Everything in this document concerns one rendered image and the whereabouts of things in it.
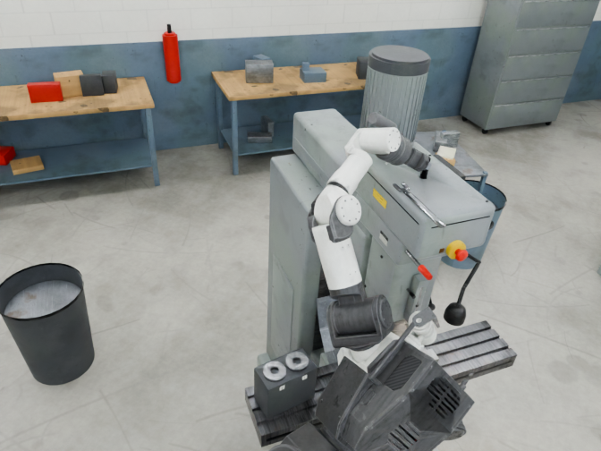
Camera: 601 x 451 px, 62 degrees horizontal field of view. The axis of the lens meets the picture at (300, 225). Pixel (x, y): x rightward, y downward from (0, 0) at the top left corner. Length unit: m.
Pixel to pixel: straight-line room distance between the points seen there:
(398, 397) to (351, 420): 0.14
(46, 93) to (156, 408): 3.01
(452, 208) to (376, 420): 0.64
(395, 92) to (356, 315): 0.75
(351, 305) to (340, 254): 0.14
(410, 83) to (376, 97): 0.12
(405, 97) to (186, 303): 2.63
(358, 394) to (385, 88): 0.94
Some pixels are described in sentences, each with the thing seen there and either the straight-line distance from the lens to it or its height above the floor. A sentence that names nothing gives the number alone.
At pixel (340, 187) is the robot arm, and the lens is 1.29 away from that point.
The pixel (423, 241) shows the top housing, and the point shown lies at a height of 1.81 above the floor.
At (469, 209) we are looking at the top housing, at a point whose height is 1.89.
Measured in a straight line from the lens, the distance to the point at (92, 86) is 5.13.
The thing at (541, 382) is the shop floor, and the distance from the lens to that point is 3.83.
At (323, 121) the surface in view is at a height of 1.76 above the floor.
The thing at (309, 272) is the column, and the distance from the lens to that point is 2.22.
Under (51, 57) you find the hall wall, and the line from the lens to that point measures 5.59.
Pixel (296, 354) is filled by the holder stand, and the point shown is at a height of 1.10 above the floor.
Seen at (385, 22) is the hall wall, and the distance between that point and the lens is 6.41.
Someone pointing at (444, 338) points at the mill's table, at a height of 0.90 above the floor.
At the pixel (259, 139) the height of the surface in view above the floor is 0.28.
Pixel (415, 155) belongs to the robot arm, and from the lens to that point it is 1.52.
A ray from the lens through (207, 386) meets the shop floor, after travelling 3.37.
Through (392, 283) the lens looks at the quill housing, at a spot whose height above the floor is 1.52.
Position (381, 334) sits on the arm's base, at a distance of 1.27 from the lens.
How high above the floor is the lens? 2.67
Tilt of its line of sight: 35 degrees down
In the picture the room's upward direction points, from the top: 4 degrees clockwise
